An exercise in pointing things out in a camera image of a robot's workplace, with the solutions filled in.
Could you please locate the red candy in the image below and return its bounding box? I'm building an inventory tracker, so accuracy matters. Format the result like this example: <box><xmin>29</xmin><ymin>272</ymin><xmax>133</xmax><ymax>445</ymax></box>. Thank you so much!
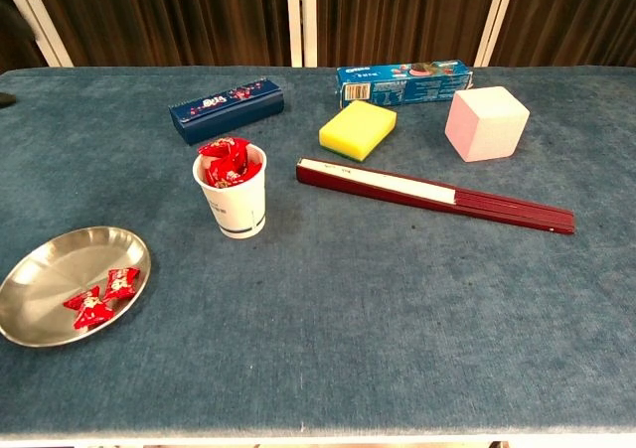
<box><xmin>203</xmin><ymin>162</ymin><xmax>235</xmax><ymax>190</ymax></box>
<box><xmin>197</xmin><ymin>137</ymin><xmax>251</xmax><ymax>161</ymax></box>
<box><xmin>102</xmin><ymin>267</ymin><xmax>141</xmax><ymax>303</ymax></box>
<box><xmin>63</xmin><ymin>286</ymin><xmax>115</xmax><ymax>331</ymax></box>
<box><xmin>216</xmin><ymin>150</ymin><xmax>255</xmax><ymax>184</ymax></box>

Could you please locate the round silver metal plate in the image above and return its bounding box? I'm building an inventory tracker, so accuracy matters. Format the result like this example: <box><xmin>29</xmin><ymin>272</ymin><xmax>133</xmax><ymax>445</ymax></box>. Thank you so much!
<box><xmin>0</xmin><ymin>225</ymin><xmax>152</xmax><ymax>348</ymax></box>

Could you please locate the dark blue rectangular box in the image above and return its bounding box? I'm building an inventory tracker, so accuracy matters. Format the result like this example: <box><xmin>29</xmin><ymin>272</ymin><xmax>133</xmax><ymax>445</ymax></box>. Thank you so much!
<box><xmin>167</xmin><ymin>75</ymin><xmax>286</xmax><ymax>146</ymax></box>

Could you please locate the white paper cup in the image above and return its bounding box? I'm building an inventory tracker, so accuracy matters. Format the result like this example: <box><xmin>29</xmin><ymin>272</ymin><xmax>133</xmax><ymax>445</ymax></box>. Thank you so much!
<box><xmin>192</xmin><ymin>140</ymin><xmax>268</xmax><ymax>239</ymax></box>

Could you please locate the dark brown curtain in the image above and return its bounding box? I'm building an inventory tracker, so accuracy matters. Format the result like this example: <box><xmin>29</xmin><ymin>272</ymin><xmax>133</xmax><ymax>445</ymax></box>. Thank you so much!
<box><xmin>0</xmin><ymin>0</ymin><xmax>51</xmax><ymax>75</ymax></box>
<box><xmin>489</xmin><ymin>0</ymin><xmax>636</xmax><ymax>68</ymax></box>
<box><xmin>27</xmin><ymin>0</ymin><xmax>292</xmax><ymax>68</ymax></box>
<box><xmin>316</xmin><ymin>0</ymin><xmax>504</xmax><ymax>68</ymax></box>

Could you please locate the yellow sponge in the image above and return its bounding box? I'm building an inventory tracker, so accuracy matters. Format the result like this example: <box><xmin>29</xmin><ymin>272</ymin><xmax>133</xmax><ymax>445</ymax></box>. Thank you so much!
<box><xmin>318</xmin><ymin>100</ymin><xmax>398</xmax><ymax>163</ymax></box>

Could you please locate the blue Oreo cookie box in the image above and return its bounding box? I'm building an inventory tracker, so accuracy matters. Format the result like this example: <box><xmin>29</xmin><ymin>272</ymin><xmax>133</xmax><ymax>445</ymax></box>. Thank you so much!
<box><xmin>336</xmin><ymin>59</ymin><xmax>474</xmax><ymax>110</ymax></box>

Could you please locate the dark red folded fan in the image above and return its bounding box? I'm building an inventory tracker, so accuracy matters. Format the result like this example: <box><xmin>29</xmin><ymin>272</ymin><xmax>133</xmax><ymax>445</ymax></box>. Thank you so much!
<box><xmin>295</xmin><ymin>157</ymin><xmax>576</xmax><ymax>236</ymax></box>

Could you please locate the blue felt table cover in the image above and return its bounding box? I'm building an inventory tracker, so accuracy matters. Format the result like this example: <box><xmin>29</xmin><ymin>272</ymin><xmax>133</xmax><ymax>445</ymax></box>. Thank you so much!
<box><xmin>0</xmin><ymin>65</ymin><xmax>636</xmax><ymax>439</ymax></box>

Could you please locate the pink foam cube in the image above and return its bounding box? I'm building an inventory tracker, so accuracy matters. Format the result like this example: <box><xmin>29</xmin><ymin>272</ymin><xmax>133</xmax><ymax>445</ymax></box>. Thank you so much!
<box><xmin>443</xmin><ymin>85</ymin><xmax>531</xmax><ymax>164</ymax></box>

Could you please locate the white frame post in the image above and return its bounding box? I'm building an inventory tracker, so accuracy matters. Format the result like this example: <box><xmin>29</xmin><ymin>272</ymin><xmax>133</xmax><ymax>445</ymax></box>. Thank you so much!
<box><xmin>473</xmin><ymin>0</ymin><xmax>522</xmax><ymax>68</ymax></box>
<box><xmin>285</xmin><ymin>0</ymin><xmax>304</xmax><ymax>68</ymax></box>
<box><xmin>0</xmin><ymin>0</ymin><xmax>75</xmax><ymax>68</ymax></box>
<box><xmin>301</xmin><ymin>0</ymin><xmax>319</xmax><ymax>68</ymax></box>

